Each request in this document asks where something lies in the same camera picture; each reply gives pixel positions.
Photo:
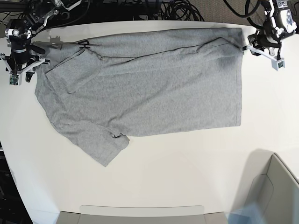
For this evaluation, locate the grey plastic bin front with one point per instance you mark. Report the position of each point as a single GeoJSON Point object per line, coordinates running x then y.
{"type": "Point", "coordinates": [140, 215]}

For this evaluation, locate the grey plastic bin right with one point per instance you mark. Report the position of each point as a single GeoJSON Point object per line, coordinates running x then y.
{"type": "Point", "coordinates": [276, 193]}

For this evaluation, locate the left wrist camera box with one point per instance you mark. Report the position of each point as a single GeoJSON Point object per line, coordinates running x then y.
{"type": "Point", "coordinates": [277, 64]}

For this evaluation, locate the grey plastic bin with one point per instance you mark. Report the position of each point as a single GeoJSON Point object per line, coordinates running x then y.
{"type": "Point", "coordinates": [140, 215]}
{"type": "Point", "coordinates": [276, 193]}

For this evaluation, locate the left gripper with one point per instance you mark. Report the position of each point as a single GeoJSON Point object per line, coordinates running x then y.
{"type": "Point", "coordinates": [265, 43]}

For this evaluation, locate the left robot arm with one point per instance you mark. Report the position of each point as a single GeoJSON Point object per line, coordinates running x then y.
{"type": "Point", "coordinates": [278, 25]}

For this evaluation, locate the grey T-shirt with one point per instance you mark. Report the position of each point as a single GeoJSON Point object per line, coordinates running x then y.
{"type": "Point", "coordinates": [99, 92]}

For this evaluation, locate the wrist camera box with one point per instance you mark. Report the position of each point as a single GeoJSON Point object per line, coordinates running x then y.
{"type": "Point", "coordinates": [277, 64]}
{"type": "Point", "coordinates": [15, 79]}

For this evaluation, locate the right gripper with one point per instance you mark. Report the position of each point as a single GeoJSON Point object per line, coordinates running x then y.
{"type": "Point", "coordinates": [24, 59]}

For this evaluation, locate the blue cloth in corner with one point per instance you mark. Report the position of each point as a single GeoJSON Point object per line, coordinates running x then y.
{"type": "Point", "coordinates": [249, 214]}

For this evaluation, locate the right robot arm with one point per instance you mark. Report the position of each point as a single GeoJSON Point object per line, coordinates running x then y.
{"type": "Point", "coordinates": [35, 14]}

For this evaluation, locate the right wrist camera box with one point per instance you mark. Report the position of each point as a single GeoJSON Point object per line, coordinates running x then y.
{"type": "Point", "coordinates": [15, 79]}

